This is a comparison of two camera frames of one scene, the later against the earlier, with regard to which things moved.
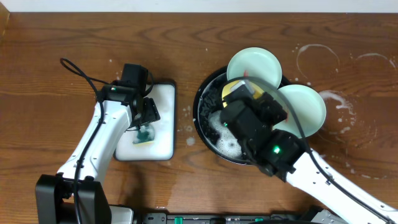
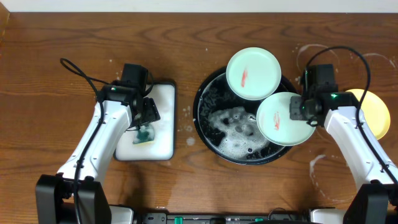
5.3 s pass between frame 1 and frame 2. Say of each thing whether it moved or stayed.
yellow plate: moved
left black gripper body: stayed
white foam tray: stayed
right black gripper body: moved
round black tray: stayed
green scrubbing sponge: stayed
